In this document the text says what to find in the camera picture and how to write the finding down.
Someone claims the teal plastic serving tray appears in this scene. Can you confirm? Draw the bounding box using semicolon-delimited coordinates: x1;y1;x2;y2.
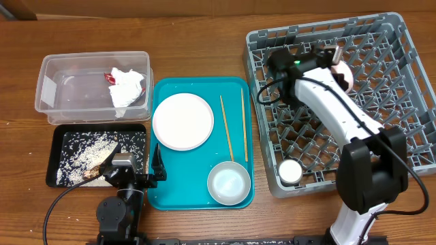
147;77;254;210

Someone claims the white paper cup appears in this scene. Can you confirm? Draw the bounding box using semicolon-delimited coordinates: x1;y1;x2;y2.
278;159;303;186

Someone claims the large white plate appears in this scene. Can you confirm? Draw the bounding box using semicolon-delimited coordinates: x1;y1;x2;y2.
152;93;214;151

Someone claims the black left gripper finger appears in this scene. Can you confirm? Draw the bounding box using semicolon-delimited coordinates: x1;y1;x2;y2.
151;144;167;181
98;144;120;174

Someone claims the brown food scrap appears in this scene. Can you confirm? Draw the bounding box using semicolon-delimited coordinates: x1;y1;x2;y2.
82;166;101;180

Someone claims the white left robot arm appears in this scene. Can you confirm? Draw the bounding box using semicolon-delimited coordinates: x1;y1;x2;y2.
42;145;167;245

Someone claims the black rectangular waste tray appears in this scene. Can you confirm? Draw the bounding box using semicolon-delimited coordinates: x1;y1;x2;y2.
46;124;146;187

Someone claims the clear plastic waste bin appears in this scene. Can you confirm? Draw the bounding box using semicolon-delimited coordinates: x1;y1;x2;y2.
35;51;154;125

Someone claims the red foil snack wrapper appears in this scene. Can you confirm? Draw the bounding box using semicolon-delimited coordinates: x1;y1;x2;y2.
104;73;146;96

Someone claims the wooden chopstick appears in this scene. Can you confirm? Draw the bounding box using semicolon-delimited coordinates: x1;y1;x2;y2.
240;88;248;163
219;95;235;162

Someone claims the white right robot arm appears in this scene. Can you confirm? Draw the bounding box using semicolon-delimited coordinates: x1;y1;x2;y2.
266;45;430;244

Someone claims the black rail at table edge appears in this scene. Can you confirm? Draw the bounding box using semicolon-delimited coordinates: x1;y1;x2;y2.
129;234;389;245

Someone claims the grey plastic dishwasher rack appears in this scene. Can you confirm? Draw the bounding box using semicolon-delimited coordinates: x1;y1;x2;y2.
243;12;435;198

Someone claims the white rice pile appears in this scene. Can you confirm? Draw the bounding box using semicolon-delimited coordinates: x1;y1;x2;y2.
55;131;146;187

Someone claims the small pink bowl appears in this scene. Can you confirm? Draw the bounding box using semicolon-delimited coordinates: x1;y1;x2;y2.
330;61;354;93

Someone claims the grey ceramic bowl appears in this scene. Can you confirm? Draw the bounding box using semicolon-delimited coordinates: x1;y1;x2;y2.
207;161;251;206

